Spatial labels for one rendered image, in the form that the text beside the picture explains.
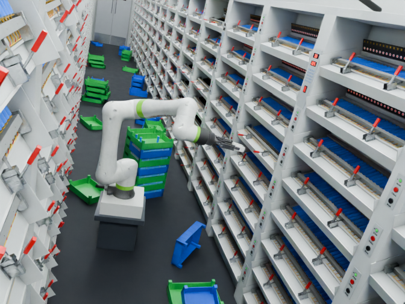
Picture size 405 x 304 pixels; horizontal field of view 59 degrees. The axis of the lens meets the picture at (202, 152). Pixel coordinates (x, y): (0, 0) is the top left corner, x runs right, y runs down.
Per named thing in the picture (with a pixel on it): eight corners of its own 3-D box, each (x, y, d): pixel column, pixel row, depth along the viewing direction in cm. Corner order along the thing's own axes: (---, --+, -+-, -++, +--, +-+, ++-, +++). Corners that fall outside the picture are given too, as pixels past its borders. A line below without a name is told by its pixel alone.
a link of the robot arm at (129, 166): (107, 184, 237) (111, 158, 230) (126, 179, 249) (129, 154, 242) (120, 193, 230) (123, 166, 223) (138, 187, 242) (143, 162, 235)
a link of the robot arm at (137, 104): (121, 120, 221) (119, 100, 219) (137, 118, 231) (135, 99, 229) (141, 120, 210) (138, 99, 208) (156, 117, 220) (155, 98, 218)
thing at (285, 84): (296, 109, 184) (296, 83, 178) (252, 80, 237) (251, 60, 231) (332, 101, 187) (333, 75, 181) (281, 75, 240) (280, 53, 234)
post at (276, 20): (208, 236, 283) (272, 0, 218) (205, 229, 291) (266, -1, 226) (231, 237, 289) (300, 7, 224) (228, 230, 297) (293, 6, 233)
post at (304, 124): (238, 307, 221) (339, 7, 157) (233, 295, 229) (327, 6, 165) (267, 306, 228) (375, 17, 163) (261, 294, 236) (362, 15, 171)
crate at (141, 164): (138, 167, 294) (140, 158, 291) (127, 157, 308) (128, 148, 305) (169, 164, 313) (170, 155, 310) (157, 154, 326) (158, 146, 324)
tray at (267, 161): (274, 177, 198) (273, 162, 194) (237, 136, 251) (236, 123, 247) (307, 169, 202) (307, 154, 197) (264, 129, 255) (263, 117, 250)
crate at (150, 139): (141, 149, 288) (143, 140, 285) (129, 140, 302) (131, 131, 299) (172, 147, 307) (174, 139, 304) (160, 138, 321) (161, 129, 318)
